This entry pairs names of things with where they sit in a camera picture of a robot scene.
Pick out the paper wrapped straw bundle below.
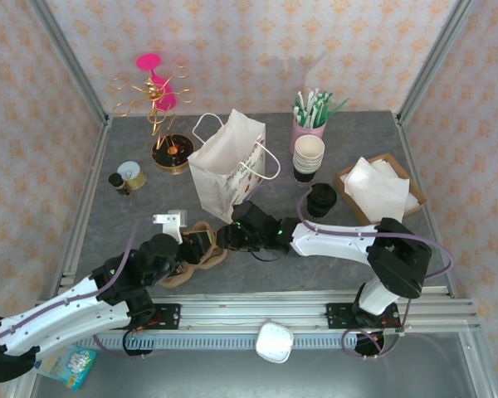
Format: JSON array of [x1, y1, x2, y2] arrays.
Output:
[[292, 87, 335, 129]]

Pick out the brown cardboard tray box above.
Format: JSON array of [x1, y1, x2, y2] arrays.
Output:
[[334, 153, 427, 228]]

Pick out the black paper coffee cup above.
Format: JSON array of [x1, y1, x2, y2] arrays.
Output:
[[305, 182, 338, 221]]

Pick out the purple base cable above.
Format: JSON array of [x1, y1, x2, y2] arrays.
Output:
[[340, 289, 424, 362], [93, 335, 159, 361]]

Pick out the pink straw holder cup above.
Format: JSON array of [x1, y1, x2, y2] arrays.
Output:
[[290, 118, 328, 154]]

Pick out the white plastic puck device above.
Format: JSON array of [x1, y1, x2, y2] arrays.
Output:
[[255, 318, 295, 365]]

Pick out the gold tin can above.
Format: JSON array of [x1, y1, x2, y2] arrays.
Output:
[[116, 160, 146, 191]]

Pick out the stacked paper cups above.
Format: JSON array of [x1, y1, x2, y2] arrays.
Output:
[[292, 134, 326, 188]]

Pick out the blue snack bag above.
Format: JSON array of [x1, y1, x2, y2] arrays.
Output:
[[35, 343, 99, 391]]

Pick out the white paper gift bag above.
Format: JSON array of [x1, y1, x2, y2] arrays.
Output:
[[187, 108, 281, 223]]

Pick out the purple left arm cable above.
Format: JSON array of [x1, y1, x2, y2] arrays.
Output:
[[0, 219, 140, 349]]

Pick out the pink plastic goblet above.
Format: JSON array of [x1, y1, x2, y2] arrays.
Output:
[[135, 53, 178, 112]]

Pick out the gold wire cup rack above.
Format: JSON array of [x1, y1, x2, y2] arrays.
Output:
[[109, 65, 197, 175]]

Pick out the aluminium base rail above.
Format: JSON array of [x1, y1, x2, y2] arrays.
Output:
[[31, 292, 481, 332]]

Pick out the small dark bottle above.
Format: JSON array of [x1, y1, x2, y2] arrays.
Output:
[[108, 172, 132, 198]]

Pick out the grey slotted cable duct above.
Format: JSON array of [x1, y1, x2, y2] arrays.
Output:
[[93, 331, 403, 352]]

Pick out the black plastic cup lid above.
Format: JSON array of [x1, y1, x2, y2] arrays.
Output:
[[306, 182, 338, 209]]

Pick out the aluminium frame post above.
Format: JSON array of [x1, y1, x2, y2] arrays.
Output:
[[396, 0, 478, 125], [27, 0, 112, 128]]

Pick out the long green straw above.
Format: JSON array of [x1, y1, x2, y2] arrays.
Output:
[[326, 97, 352, 120]]

